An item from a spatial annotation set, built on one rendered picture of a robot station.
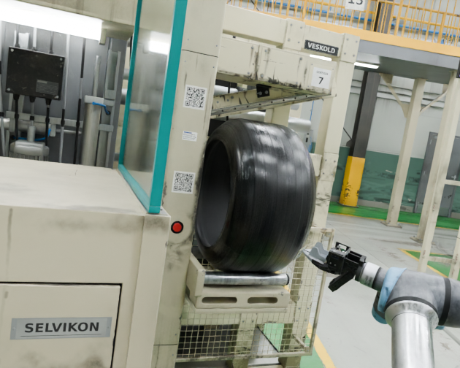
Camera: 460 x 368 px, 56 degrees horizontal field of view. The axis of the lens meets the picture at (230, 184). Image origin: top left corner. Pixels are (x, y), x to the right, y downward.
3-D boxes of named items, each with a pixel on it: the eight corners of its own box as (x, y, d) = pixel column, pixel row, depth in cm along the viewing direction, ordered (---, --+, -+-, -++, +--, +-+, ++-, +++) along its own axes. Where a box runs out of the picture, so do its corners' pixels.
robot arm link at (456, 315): (504, 285, 99) (442, 301, 144) (453, 274, 101) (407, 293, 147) (501, 337, 96) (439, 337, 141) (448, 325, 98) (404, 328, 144)
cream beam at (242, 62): (201, 69, 170) (207, 31, 168) (186, 74, 193) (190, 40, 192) (332, 96, 191) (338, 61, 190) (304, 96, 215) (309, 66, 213)
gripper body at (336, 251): (334, 239, 148) (369, 253, 143) (330, 260, 152) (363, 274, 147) (326, 250, 142) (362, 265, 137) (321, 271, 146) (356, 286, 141)
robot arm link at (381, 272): (403, 309, 135) (409, 291, 130) (369, 295, 140) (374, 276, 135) (409, 293, 140) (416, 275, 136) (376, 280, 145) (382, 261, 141)
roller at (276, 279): (200, 269, 149) (196, 271, 153) (200, 283, 148) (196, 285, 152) (289, 272, 162) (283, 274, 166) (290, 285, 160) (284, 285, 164)
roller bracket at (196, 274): (193, 297, 145) (198, 269, 144) (169, 258, 182) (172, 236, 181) (203, 297, 146) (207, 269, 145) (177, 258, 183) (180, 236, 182)
